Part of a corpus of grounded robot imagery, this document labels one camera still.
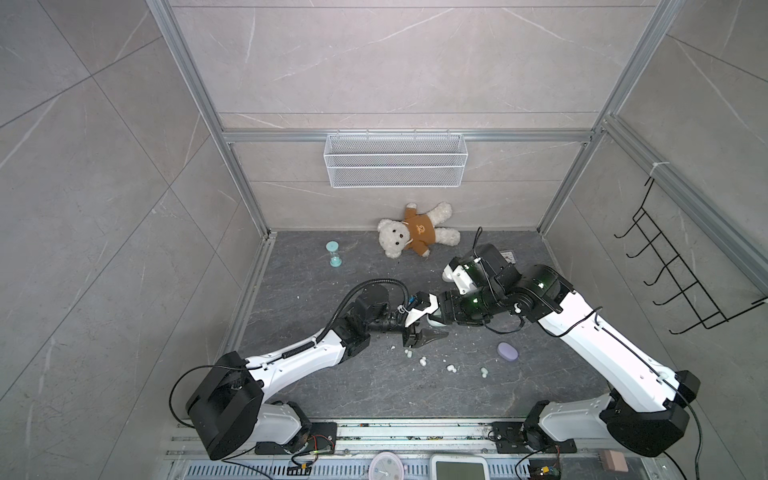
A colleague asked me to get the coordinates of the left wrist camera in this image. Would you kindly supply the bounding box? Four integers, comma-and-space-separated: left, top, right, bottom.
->
404, 292, 439, 328

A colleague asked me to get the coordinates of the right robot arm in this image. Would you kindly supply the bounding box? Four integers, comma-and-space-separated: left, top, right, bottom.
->
429, 244, 700, 457

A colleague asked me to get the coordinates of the purple earbud charging case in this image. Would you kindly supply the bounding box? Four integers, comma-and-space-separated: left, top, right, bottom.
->
497, 342, 519, 362

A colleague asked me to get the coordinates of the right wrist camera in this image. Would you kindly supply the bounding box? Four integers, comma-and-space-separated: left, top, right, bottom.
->
442, 257, 478, 295

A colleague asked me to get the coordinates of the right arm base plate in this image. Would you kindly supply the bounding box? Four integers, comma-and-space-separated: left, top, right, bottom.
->
487, 421, 578, 454

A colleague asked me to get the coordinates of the black wall hook rack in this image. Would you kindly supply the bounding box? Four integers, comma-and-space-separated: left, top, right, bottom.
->
613, 177, 767, 336

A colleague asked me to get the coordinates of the white teddy bear brown shirt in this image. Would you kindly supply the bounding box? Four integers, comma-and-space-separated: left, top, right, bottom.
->
377, 202, 461, 259

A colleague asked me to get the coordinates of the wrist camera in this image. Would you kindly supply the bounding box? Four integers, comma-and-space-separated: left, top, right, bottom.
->
404, 292, 439, 328
442, 257, 478, 295

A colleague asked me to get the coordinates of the black corrugated cable hose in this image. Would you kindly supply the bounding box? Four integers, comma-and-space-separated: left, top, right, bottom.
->
314, 278, 410, 343

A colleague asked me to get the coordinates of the white wire mesh basket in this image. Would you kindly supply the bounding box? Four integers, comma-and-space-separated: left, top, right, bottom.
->
323, 133, 469, 189

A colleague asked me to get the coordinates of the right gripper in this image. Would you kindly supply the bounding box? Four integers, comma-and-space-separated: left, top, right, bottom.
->
430, 286, 505, 324

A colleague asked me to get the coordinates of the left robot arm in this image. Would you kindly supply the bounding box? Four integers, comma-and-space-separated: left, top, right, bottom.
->
185, 278, 443, 461

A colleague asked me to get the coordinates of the white digital scale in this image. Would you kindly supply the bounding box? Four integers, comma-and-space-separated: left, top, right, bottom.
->
429, 454, 490, 480

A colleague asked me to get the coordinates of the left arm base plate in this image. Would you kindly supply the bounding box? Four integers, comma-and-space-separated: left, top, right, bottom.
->
254, 421, 338, 455

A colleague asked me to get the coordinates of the pink block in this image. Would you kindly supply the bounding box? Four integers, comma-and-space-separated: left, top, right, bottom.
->
599, 449, 629, 473

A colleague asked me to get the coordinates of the small square clock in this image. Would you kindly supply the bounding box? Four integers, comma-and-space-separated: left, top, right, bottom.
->
501, 251, 516, 264

